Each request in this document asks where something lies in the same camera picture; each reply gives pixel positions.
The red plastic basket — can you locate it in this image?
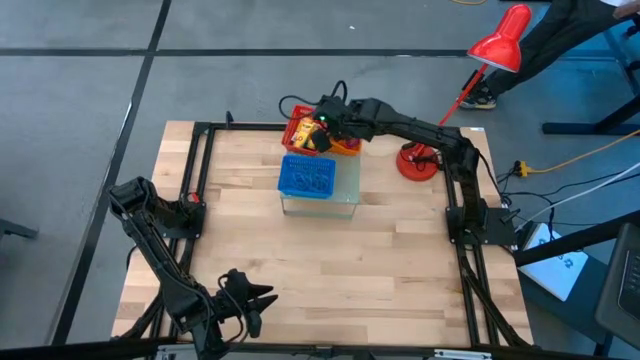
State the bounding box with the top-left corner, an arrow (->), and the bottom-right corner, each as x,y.
281,103 -> 326,157

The person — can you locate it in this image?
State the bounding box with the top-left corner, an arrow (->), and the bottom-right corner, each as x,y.
458,0 -> 640,110

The dark grey monitor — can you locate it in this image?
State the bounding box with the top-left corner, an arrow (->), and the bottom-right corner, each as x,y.
594,222 -> 640,351

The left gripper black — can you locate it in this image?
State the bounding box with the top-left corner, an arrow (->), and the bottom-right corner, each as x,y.
219,283 -> 279,339

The dark grey stand foot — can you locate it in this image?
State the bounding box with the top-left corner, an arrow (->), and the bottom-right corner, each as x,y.
0,217 -> 40,241

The silver frame bracket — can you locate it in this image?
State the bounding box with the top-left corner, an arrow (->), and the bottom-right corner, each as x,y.
156,343 -> 196,360
433,348 -> 494,360

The red desk lamp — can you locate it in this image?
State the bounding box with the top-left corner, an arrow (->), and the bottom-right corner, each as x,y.
395,3 -> 533,182

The orange plastic basket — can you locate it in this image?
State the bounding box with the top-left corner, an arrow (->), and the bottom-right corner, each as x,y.
327,135 -> 363,157

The white cable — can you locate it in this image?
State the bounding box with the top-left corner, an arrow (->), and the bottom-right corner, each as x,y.
517,162 -> 640,224

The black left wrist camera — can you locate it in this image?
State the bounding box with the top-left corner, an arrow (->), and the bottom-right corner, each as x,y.
224,268 -> 251,296

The blue plastic basket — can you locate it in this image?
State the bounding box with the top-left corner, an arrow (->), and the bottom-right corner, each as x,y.
277,153 -> 337,200

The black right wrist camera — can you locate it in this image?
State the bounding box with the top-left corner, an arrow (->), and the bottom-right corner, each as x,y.
315,94 -> 347,120

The white box with blue print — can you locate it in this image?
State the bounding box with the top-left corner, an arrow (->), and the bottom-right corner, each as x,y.
517,222 -> 590,303

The black stand bar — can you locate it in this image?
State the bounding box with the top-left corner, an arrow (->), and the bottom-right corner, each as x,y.
512,209 -> 640,267

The yellow cable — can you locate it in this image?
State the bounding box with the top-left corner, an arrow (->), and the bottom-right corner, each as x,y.
528,128 -> 640,176

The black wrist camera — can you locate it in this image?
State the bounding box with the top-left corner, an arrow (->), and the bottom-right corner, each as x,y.
315,94 -> 347,120
224,268 -> 251,296

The black aluminium frame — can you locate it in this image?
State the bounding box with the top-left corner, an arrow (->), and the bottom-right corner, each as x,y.
0,110 -> 640,360

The black stand foot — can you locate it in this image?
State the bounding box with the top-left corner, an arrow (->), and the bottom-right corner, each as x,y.
541,94 -> 640,136

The yellow crayon box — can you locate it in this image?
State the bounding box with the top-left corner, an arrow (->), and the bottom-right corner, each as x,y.
292,119 -> 319,150

